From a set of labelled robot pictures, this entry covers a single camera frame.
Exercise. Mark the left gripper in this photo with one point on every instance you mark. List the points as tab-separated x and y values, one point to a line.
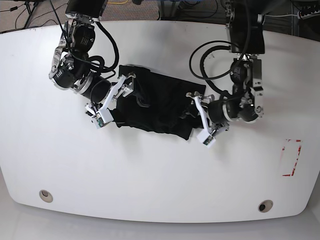
216	115

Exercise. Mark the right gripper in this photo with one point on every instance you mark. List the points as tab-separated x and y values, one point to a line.
71	74

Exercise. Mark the black t-shirt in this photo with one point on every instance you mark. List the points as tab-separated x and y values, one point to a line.
167	101

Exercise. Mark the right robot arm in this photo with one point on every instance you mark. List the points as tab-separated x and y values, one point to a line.
78	36

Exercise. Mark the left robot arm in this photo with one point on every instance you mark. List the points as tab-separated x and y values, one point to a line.
240	88

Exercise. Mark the red tape rectangle marking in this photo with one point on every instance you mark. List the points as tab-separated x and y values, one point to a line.
289	157

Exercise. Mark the right table grommet hole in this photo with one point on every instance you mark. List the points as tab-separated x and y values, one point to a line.
265	206

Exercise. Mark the table grommet hole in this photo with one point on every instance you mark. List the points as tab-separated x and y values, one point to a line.
46	196
265	206

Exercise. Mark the left table grommet hole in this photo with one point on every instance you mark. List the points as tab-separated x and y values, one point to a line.
46	196

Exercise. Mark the black tripod stand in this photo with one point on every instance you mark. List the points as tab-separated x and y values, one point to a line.
16	15

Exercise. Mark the white power strip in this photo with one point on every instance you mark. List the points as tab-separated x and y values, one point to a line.
309	12

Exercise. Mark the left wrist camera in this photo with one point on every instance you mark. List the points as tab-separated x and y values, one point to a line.
206	139

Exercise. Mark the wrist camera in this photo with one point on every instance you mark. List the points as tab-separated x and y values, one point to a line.
101	120
206	139

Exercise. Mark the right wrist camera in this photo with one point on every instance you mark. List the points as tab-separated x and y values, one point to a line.
101	120

